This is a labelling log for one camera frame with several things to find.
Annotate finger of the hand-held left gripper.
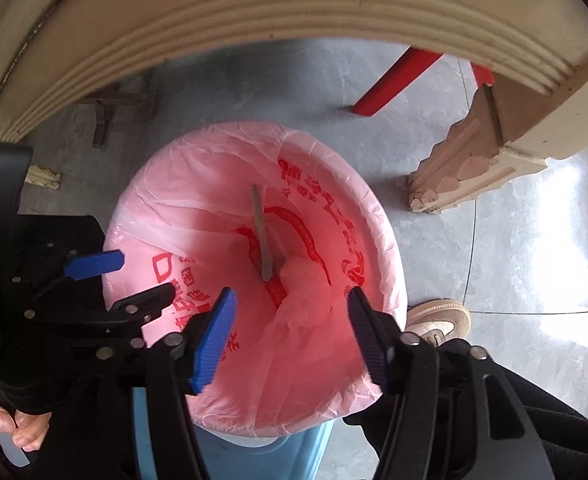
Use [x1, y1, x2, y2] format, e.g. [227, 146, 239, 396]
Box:
[11, 249, 126, 311]
[24, 282, 175, 361]

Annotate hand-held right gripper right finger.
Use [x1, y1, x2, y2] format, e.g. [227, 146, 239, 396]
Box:
[346, 286, 559, 480]

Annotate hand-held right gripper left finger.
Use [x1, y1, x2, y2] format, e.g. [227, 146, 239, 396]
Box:
[124, 287, 239, 480]

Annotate blue plastic waste bin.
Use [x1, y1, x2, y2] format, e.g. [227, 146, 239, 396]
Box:
[131, 385, 335, 480]

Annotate person's left hand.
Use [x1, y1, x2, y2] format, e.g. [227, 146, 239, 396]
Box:
[0, 400, 53, 453]

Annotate beige sneaker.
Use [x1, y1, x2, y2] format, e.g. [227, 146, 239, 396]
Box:
[406, 300, 472, 348]

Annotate crumpled pink plastic wrap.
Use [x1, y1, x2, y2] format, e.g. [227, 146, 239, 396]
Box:
[266, 255, 339, 356]

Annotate grey green stick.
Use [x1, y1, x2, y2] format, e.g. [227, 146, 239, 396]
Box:
[251, 185, 275, 282]

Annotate dark wooden stand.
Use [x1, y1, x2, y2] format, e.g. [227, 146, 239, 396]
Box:
[81, 80, 155, 148]

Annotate person's black trousers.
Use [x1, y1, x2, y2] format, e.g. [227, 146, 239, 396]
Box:
[39, 337, 588, 480]

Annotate red stool leg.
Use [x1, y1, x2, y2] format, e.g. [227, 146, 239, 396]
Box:
[351, 45, 495, 118]

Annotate cream coffee table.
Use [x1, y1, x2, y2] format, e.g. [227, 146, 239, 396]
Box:
[0, 0, 588, 216]

